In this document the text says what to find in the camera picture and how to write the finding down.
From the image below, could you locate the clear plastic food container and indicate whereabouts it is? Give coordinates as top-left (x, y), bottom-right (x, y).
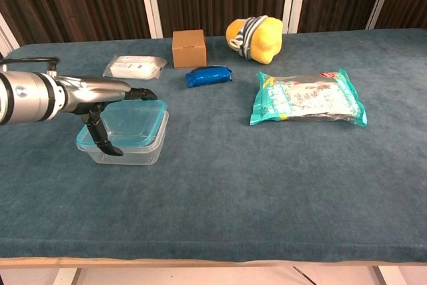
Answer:
top-left (76, 111), bottom-right (170, 166)

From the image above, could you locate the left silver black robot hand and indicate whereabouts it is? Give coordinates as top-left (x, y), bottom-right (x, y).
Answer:
top-left (55, 76), bottom-right (159, 158)

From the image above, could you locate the blue foil packet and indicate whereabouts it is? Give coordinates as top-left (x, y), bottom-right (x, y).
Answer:
top-left (184, 65), bottom-right (234, 90)

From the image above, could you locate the small brown cardboard box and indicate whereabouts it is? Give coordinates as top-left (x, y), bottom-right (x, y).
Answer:
top-left (171, 29), bottom-right (208, 69)

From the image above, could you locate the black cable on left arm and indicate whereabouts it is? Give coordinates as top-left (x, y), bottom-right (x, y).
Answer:
top-left (0, 57), bottom-right (61, 74)

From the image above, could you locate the green white snack bag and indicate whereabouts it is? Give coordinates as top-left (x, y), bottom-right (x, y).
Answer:
top-left (250, 67), bottom-right (370, 127)

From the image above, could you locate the blue velvet tablecloth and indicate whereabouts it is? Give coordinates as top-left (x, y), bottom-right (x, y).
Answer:
top-left (0, 27), bottom-right (427, 263)

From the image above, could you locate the clear packet of white wipes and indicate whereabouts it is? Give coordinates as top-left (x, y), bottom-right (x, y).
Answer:
top-left (101, 55), bottom-right (168, 82)

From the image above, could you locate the yellow plush toy striped scarf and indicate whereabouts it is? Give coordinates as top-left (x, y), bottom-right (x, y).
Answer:
top-left (225, 15), bottom-right (284, 65)

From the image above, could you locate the teal translucent plastic lid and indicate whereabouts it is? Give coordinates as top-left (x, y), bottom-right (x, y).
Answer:
top-left (75, 99), bottom-right (168, 149)

